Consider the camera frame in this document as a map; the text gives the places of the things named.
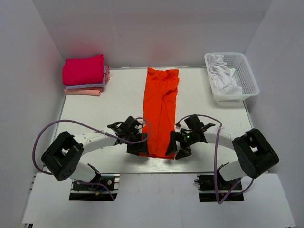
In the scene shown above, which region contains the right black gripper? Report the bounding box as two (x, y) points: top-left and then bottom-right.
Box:
(166, 131), (198, 160)

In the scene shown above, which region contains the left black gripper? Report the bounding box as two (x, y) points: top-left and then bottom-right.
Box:
(125, 131), (149, 156)

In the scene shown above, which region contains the orange t-shirt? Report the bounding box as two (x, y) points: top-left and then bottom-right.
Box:
(142, 67), (179, 159)

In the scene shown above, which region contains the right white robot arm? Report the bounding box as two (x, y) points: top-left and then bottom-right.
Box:
(166, 114), (279, 190)

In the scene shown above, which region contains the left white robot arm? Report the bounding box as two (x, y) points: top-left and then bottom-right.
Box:
(41, 116), (151, 190)

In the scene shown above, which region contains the folded pink t-shirt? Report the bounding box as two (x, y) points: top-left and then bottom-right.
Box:
(65, 66), (110, 96)

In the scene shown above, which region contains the crumpled white t-shirt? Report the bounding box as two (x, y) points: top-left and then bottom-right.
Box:
(207, 55), (243, 95)

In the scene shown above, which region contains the white plastic basket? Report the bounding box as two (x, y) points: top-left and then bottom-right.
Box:
(204, 52), (259, 102)

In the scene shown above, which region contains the folded magenta t-shirt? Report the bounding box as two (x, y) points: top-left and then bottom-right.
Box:
(62, 55), (104, 86)

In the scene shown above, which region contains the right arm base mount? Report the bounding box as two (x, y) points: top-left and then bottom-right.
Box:
(194, 174), (244, 202)

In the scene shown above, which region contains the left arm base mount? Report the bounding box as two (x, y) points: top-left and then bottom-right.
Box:
(69, 174), (120, 201)

